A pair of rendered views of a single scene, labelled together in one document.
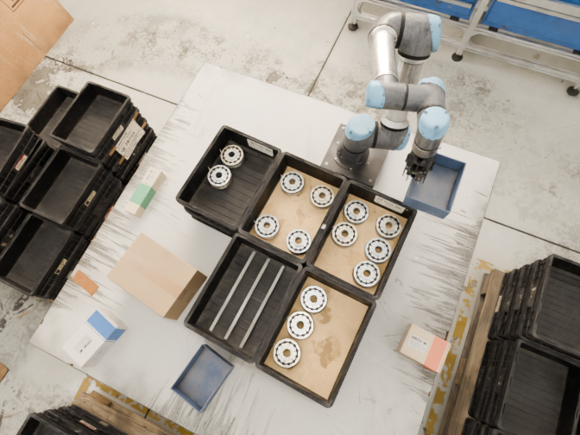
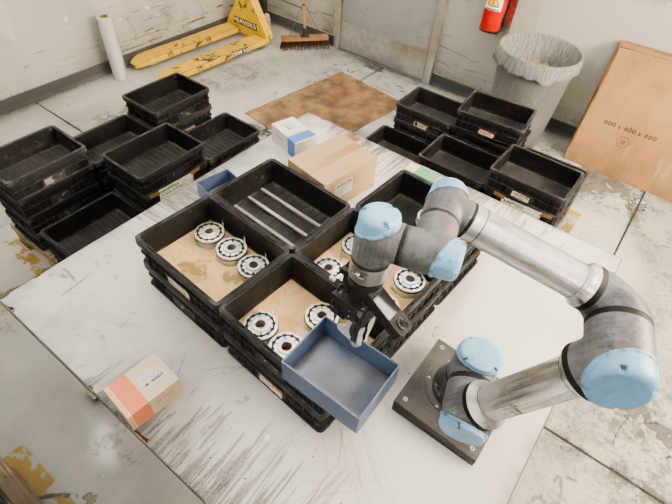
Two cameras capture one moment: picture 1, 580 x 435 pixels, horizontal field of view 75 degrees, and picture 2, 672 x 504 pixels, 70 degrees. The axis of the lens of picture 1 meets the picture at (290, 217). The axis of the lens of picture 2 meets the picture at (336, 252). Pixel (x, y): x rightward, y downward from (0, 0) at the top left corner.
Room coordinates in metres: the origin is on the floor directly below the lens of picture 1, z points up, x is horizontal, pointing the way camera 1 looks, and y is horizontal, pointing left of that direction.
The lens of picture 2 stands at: (0.46, -1.03, 2.01)
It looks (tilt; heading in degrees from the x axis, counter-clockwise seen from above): 47 degrees down; 91
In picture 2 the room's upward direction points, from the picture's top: 5 degrees clockwise
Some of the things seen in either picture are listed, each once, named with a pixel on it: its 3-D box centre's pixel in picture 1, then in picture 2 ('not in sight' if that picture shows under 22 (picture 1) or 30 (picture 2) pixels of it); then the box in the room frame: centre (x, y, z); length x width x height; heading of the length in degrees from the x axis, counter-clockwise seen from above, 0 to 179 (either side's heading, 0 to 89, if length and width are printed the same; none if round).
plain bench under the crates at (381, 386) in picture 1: (281, 264); (332, 331); (0.45, 0.08, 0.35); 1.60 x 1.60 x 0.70; 57
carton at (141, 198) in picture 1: (145, 192); (429, 181); (0.81, 0.66, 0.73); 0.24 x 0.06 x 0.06; 147
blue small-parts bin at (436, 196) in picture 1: (433, 183); (339, 371); (0.48, -0.52, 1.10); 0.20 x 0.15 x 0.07; 147
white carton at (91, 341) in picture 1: (96, 337); (294, 138); (0.18, 0.87, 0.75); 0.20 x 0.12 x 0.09; 133
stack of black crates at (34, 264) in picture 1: (44, 257); (395, 161); (0.73, 1.45, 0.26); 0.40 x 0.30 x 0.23; 147
